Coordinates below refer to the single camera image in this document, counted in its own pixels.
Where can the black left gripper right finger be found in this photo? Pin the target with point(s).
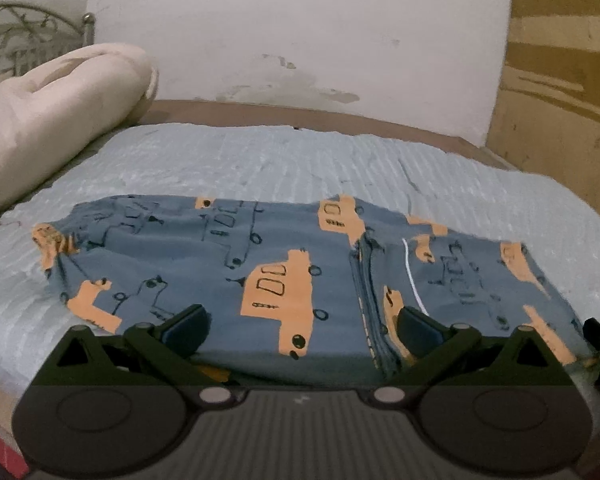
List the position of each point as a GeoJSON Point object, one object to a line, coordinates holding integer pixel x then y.
{"type": "Point", "coordinates": [440, 352]}

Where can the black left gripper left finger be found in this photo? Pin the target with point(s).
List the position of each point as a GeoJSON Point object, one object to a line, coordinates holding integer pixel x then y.
{"type": "Point", "coordinates": [167, 349]}

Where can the blue pants with orange cars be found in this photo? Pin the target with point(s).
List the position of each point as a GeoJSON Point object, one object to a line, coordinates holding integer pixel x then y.
{"type": "Point", "coordinates": [305, 293]}

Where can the light blue striped bed quilt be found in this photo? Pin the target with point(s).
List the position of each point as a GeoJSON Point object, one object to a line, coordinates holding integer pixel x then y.
{"type": "Point", "coordinates": [282, 164]}

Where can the rolled cream comforter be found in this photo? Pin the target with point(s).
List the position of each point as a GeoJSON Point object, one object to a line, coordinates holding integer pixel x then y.
{"type": "Point", "coordinates": [50, 114]}

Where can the plywood board panel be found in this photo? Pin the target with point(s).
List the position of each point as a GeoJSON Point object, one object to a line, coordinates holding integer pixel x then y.
{"type": "Point", "coordinates": [546, 118]}

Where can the grey metal headboard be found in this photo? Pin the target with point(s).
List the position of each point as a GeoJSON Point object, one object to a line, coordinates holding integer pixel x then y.
{"type": "Point", "coordinates": [32, 35]}

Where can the brown wooden bed frame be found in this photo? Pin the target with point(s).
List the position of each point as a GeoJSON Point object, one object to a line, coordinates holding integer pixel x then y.
{"type": "Point", "coordinates": [230, 114]}

